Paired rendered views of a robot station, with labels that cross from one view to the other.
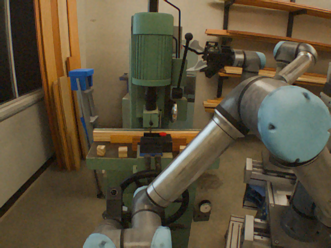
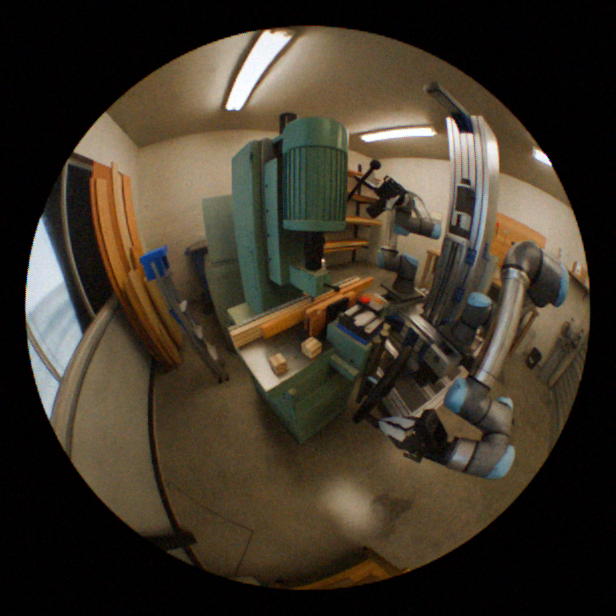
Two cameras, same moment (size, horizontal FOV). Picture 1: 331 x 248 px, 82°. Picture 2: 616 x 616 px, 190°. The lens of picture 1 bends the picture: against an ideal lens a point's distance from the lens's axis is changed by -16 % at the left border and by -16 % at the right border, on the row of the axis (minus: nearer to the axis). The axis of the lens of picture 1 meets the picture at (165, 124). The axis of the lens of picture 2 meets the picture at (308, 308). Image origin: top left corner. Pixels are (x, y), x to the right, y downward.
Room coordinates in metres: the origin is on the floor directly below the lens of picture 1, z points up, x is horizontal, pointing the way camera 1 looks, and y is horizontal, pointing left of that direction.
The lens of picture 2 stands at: (0.61, 0.37, 1.25)
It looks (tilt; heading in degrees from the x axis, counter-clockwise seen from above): 33 degrees down; 325
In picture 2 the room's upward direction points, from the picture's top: 1 degrees clockwise
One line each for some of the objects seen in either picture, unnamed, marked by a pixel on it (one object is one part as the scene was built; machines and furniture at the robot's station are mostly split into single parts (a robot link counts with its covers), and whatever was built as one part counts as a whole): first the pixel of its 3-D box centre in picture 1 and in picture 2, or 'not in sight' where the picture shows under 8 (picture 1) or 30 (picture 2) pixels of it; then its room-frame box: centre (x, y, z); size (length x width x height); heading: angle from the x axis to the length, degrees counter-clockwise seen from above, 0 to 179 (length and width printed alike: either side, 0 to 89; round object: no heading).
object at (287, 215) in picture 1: (304, 215); (466, 327); (0.52, -0.50, 0.87); 0.15 x 0.15 x 0.10
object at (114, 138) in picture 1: (170, 138); (331, 299); (1.02, -0.03, 0.92); 0.60 x 0.02 x 0.04; 96
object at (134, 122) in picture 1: (149, 80); (266, 231); (1.30, 0.10, 1.16); 0.22 x 0.22 x 0.72; 6
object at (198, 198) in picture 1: (200, 208); not in sight; (0.89, -0.20, 0.58); 0.12 x 0.08 x 0.08; 6
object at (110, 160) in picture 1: (153, 158); (335, 333); (0.90, 0.05, 0.87); 0.61 x 0.30 x 0.06; 96
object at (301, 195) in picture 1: (316, 190); (477, 308); (0.51, -0.50, 0.98); 0.13 x 0.12 x 0.14; 5
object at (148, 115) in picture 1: (150, 117); (309, 279); (1.03, 0.07, 1.03); 0.14 x 0.07 x 0.09; 6
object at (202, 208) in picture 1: (205, 206); not in sight; (0.82, -0.21, 0.65); 0.06 x 0.04 x 0.08; 96
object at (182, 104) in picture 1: (178, 108); not in sight; (1.21, -0.07, 1.02); 0.09 x 0.07 x 0.12; 96
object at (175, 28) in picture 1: (175, 40); not in sight; (1.34, -0.04, 1.40); 0.10 x 0.06 x 0.16; 6
